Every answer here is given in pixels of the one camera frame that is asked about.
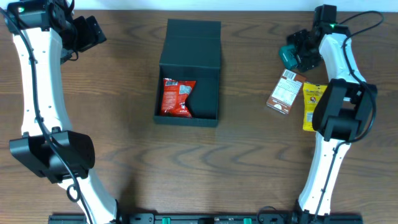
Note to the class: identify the yellow snack bag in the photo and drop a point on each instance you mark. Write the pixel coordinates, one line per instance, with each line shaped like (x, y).
(311, 96)

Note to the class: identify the dark green box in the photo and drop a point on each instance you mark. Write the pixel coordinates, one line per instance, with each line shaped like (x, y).
(192, 52)

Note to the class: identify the teal Chunkies cookie box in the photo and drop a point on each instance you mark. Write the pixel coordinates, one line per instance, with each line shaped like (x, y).
(287, 55)

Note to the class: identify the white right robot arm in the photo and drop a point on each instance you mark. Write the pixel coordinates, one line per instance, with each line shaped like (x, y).
(344, 114)

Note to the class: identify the red snack bag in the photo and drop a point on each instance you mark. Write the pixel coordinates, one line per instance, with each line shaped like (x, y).
(175, 96)

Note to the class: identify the black mounting rail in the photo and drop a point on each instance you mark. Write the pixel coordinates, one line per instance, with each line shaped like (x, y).
(267, 218)

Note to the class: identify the brown Pocky box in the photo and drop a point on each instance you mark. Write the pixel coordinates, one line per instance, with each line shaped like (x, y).
(285, 91)

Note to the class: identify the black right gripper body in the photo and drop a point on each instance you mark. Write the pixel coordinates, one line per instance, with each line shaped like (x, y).
(301, 50)

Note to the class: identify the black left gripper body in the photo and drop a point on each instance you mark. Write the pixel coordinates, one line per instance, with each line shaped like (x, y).
(93, 32)

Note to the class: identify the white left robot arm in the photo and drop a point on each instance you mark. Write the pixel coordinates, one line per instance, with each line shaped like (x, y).
(46, 35)

